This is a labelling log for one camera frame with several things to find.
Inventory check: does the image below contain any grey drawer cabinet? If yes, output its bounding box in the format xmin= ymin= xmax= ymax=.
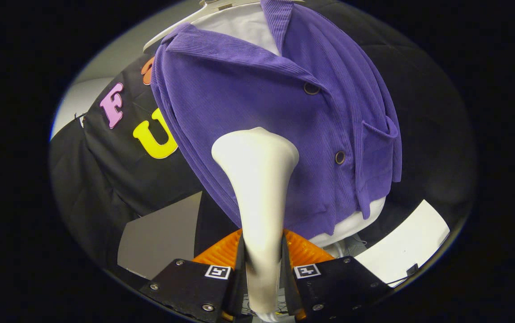
xmin=117 ymin=191 xmax=240 ymax=281

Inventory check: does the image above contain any white fabric ironing form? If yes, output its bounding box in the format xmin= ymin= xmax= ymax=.
xmin=192 ymin=4 xmax=386 ymax=248

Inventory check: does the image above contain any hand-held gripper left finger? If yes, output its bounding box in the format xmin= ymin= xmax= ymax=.
xmin=138 ymin=229 xmax=245 ymax=323

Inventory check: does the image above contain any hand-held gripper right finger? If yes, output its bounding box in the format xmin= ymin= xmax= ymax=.
xmin=281 ymin=229 xmax=392 ymax=323

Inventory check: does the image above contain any black backdrop cloth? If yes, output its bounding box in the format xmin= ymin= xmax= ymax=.
xmin=49 ymin=0 xmax=477 ymax=270

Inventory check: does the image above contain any white garment steamer head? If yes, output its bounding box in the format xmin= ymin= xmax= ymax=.
xmin=211 ymin=127 xmax=300 ymax=323

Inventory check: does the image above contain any white plastic hanger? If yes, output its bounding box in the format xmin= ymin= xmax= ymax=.
xmin=143 ymin=0 xmax=305 ymax=52

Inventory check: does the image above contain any purple corduroy jacket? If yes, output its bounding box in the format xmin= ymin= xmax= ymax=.
xmin=150 ymin=0 xmax=402 ymax=240

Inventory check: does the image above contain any white flat board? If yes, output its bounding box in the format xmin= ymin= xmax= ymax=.
xmin=355 ymin=200 xmax=450 ymax=288

